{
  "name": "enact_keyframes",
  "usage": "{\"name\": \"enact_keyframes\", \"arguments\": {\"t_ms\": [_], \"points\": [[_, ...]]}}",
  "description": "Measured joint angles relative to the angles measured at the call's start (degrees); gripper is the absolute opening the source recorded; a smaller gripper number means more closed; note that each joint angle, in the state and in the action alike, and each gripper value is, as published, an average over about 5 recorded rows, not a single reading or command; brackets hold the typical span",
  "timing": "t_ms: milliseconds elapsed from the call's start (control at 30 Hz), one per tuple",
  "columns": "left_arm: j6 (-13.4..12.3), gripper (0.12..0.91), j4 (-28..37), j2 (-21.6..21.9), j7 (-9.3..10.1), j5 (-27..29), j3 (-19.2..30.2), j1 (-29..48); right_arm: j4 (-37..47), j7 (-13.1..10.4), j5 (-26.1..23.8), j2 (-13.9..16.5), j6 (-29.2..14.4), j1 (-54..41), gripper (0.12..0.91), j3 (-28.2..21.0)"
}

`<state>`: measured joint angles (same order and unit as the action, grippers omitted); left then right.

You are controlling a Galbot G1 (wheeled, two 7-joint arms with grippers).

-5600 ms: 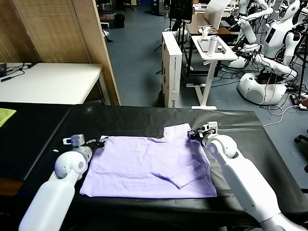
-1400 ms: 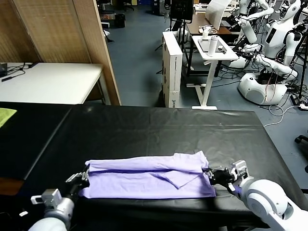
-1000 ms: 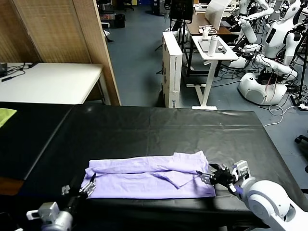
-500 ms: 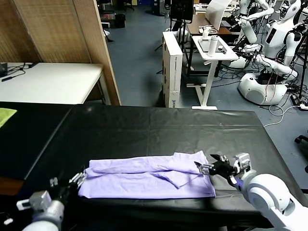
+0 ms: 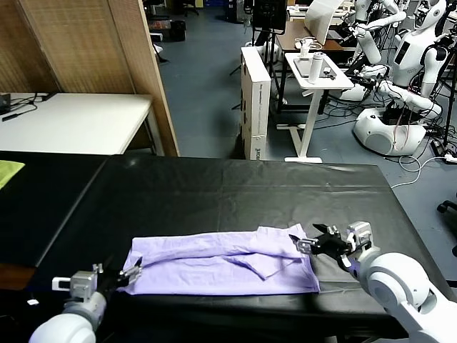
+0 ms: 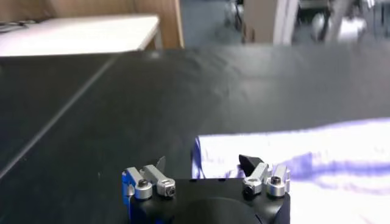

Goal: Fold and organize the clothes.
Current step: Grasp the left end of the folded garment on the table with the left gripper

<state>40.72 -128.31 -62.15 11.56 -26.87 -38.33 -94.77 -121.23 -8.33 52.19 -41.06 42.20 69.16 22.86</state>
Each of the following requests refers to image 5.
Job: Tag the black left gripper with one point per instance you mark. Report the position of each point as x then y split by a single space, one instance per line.
109 280

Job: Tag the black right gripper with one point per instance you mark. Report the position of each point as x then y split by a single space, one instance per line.
332 246

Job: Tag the lavender t-shirt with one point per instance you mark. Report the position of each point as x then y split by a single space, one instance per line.
200 271

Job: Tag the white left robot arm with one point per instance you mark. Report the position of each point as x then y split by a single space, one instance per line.
68 325

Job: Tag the white humanoid robot raised arm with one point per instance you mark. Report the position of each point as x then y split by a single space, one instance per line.
369 46

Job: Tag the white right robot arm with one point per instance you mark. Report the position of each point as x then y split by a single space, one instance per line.
396 286

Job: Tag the large black table cover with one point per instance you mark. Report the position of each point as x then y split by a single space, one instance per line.
214 196

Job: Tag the small black table cover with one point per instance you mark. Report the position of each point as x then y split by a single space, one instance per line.
43 207

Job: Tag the small white standing desk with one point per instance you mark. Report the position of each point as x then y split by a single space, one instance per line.
310 118

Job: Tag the white humanoid robot wheeled base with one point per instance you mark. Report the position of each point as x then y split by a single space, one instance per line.
389 132

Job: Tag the black office chair base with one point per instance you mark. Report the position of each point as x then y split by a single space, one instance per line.
448 209

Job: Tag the tall white cardboard box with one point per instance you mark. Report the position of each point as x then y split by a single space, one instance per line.
257 107

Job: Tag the floor power strip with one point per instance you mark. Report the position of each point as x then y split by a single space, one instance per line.
441 150

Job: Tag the green cloth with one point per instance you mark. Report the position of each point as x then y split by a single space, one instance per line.
9 173

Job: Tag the white rectangular table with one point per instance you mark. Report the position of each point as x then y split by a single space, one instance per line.
71 121

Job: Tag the white thermos bottle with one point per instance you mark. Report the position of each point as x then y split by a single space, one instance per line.
315 68

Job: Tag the grey tablet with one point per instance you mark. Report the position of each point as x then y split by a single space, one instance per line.
301 68

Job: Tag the white phone holder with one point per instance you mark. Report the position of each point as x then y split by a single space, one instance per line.
304 48

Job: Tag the brown wooden desk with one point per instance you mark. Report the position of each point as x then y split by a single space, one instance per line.
296 35

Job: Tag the small black device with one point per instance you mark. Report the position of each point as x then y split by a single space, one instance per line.
5 103

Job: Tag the white open laptop lid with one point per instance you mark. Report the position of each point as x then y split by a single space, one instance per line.
319 18

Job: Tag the black monitor on tripod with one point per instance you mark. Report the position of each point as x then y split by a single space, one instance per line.
269 14

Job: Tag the wooden partition screen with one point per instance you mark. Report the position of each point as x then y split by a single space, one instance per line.
89 46

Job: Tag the black trash bin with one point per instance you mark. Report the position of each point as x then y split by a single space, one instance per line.
177 30

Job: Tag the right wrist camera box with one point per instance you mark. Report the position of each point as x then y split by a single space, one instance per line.
360 234

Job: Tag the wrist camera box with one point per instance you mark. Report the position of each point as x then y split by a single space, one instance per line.
360 234
80 284

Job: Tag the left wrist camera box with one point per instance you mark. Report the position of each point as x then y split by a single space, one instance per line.
80 284

